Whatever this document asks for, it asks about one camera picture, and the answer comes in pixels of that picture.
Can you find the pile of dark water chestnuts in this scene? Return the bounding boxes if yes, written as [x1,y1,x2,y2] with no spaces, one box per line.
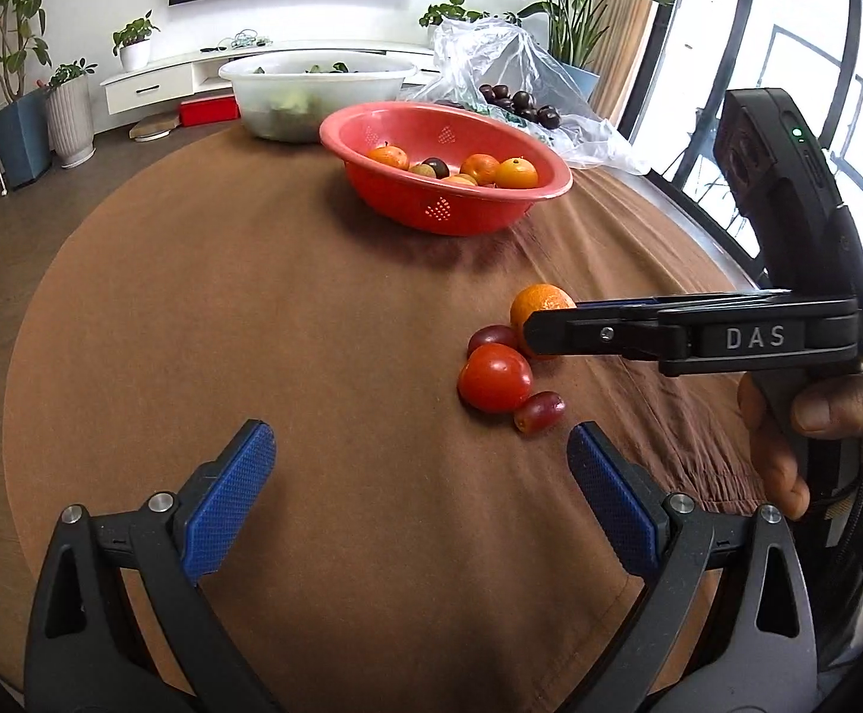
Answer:
[478,83,560,129]

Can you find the white low television cabinet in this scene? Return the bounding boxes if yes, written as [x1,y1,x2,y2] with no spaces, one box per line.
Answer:
[99,40,440,116]

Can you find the brown tablecloth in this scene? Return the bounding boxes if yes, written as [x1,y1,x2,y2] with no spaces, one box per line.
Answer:
[2,119,774,713]

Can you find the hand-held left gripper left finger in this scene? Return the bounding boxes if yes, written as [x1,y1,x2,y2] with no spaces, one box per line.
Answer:
[23,419,284,713]

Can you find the small bushy green plant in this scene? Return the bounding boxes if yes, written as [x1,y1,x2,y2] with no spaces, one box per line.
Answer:
[36,58,98,90]

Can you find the beige curtain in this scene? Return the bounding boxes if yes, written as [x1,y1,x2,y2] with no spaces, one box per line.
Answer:
[587,0,674,131]

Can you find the ribbed white plant pot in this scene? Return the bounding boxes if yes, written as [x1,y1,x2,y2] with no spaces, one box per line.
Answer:
[45,75,96,169]

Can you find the red storage box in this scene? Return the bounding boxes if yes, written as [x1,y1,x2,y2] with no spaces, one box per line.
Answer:
[179,95,241,129]

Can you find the red grape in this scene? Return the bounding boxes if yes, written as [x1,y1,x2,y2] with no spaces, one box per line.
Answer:
[514,391,567,434]
[467,324,520,358]

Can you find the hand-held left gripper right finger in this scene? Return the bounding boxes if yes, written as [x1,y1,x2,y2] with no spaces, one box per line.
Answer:
[566,422,819,713]

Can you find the small potted green plant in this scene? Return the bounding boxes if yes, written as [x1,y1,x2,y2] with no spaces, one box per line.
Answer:
[112,11,160,56]
[420,0,522,27]

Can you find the green leafy vegetables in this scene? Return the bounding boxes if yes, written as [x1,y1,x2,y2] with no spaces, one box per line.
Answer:
[253,61,351,77]

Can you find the red plastic colander bowl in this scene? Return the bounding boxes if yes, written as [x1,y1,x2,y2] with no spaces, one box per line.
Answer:
[319,101,574,237]

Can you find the red tomato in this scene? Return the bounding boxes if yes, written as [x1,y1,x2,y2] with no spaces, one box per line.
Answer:
[458,343,534,415]

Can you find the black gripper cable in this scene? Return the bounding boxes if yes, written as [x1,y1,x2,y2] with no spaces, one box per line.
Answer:
[833,200,863,588]

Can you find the square blue plant pot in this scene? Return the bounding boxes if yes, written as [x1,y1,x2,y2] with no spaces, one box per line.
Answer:
[0,87,53,190]
[561,63,602,101]

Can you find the person's right hand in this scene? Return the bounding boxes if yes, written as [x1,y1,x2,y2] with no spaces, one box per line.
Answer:
[738,367,863,522]

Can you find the clear plastic bag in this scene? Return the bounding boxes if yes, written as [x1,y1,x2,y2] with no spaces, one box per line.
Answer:
[402,18,651,175]

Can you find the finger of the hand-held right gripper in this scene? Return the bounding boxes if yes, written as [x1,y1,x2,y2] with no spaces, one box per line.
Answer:
[576,289,798,310]
[522,303,694,377]

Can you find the white plastic bowl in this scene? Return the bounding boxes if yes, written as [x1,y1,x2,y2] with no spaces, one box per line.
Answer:
[218,53,419,144]

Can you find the white cable bundle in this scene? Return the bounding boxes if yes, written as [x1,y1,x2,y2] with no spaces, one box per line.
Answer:
[201,28,273,53]

